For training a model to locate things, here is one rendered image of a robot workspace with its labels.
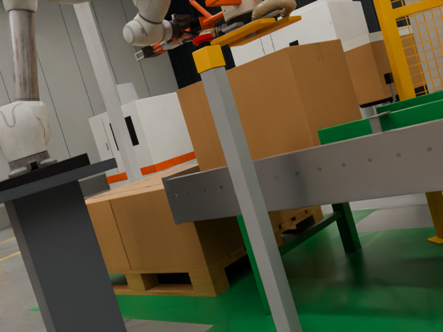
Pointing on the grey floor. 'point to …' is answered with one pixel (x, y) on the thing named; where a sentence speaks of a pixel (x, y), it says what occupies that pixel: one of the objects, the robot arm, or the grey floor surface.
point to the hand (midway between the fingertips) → (198, 27)
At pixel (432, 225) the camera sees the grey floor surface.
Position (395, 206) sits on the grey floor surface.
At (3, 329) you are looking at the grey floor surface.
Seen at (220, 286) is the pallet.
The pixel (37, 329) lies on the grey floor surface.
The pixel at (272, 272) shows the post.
